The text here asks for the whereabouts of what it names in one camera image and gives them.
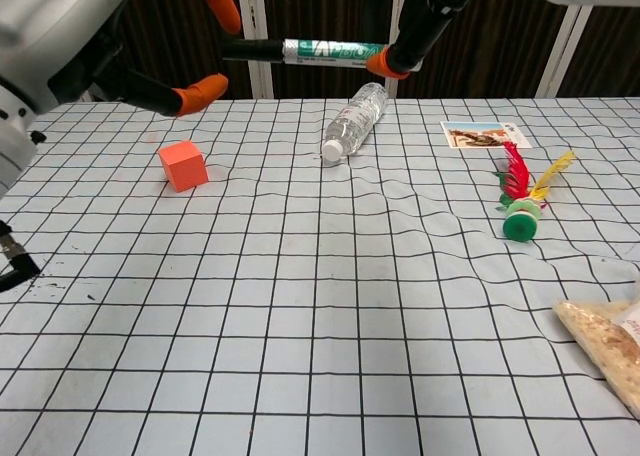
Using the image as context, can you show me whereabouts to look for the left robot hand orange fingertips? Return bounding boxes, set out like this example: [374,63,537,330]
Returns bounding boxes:
[0,0,244,120]

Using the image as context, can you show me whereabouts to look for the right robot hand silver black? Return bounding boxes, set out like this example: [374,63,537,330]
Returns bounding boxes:
[366,0,640,80]

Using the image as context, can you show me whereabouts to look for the black marker cap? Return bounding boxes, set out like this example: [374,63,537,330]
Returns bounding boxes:
[221,38,287,64]

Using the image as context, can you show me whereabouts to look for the clear plastic water bottle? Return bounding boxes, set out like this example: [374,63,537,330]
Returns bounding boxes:
[320,81,391,164]

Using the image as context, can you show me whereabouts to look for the photo postcard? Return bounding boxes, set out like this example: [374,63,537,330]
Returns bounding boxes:
[440,120,533,150]

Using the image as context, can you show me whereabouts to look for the orange cube block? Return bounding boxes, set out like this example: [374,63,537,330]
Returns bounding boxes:
[157,139,210,194]

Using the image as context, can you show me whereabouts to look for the feather shuttlecock green base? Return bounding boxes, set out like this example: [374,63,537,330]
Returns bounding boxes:
[494,140,578,245]

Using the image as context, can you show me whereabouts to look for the clear snack bag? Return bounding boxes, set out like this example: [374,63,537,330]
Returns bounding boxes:
[551,299,640,413]

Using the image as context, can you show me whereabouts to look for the white metal frame beam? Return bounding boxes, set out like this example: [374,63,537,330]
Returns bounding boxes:
[234,0,276,100]
[546,1,597,99]

